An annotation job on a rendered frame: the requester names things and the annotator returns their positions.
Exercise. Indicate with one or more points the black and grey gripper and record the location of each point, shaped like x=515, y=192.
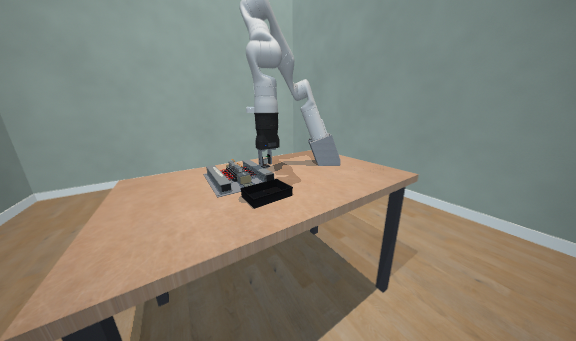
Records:
x=266, y=123

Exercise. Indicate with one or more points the grey relay panel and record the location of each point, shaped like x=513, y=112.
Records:
x=222, y=186

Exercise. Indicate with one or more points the black parts tray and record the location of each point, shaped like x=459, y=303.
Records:
x=265, y=193

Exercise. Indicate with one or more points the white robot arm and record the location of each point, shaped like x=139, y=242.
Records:
x=268, y=55

